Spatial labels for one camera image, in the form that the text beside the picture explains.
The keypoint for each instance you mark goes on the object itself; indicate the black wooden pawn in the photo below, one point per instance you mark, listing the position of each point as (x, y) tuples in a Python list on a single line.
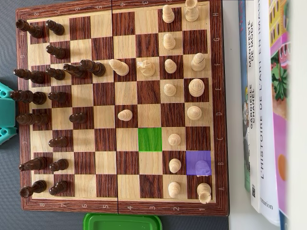
[(57, 96), (58, 142), (55, 27), (55, 73), (78, 118), (56, 51), (58, 165), (58, 187)]

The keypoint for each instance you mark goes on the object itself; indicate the green plastic container lid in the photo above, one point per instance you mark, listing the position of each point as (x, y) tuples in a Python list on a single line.
[(122, 222)]

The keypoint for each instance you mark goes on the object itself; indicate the blue illustrated book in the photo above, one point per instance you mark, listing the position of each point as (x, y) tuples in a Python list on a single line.
[(242, 48)]

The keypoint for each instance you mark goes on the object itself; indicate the pink illustrated book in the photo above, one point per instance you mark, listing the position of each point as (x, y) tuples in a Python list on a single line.
[(280, 134)]

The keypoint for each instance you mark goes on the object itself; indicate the white wooden knight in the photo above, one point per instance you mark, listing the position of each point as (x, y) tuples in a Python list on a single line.
[(146, 68), (202, 167)]

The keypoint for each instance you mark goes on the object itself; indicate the white wooden rook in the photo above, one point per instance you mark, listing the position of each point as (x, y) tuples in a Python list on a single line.
[(204, 192), (192, 10)]

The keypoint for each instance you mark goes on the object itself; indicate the white wooden bishop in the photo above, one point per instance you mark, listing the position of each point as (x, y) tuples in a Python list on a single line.
[(198, 62), (119, 67)]

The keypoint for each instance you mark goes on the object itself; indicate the wooden folding chessboard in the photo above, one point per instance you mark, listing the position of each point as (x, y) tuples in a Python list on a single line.
[(146, 24)]

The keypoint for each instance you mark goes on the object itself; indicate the black wooden rook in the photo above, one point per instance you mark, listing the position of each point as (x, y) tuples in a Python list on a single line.
[(30, 28), (33, 188)]

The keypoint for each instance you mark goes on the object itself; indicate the black wooden king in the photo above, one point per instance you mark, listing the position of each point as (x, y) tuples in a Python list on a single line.
[(27, 97)]

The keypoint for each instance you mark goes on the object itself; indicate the white Gabrielle Chanel book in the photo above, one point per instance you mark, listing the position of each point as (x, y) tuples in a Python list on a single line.
[(251, 148)]

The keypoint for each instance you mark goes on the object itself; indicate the black wooden knight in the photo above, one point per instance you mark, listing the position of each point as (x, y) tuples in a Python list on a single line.
[(33, 164), (74, 70)]

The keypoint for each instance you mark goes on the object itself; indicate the black wooden queen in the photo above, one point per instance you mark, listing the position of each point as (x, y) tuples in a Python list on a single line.
[(32, 118)]

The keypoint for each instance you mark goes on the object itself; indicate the white wooden pawn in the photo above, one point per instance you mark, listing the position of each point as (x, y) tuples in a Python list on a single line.
[(124, 115), (168, 14), (175, 165), (170, 65), (169, 89), (174, 139), (169, 41), (173, 189)]

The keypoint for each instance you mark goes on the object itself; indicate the black wooden bishop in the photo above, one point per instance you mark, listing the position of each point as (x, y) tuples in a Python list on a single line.
[(28, 75), (92, 67)]

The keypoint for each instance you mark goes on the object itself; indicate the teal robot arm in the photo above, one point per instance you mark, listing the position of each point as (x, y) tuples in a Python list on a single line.
[(7, 107)]

